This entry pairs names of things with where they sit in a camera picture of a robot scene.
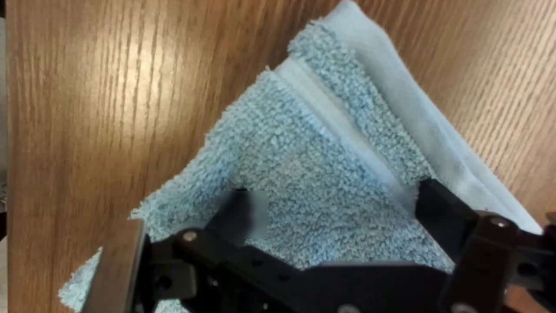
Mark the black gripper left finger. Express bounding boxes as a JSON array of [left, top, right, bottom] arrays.
[[206, 186, 258, 247]]

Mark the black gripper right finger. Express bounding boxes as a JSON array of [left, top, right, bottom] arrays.
[[414, 176, 482, 258]]

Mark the light blue terry towel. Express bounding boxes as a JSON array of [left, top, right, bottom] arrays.
[[56, 0, 546, 313]]

